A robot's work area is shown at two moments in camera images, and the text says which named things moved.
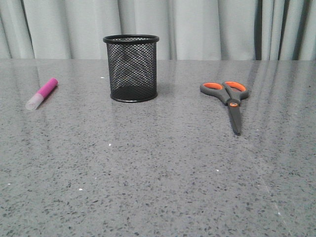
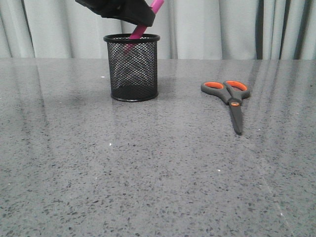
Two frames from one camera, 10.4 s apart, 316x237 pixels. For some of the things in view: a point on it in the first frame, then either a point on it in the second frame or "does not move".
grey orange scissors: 230,93 does not move
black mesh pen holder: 132,62 does not move
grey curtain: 187,29 does not move
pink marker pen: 34,102 -> 138,31
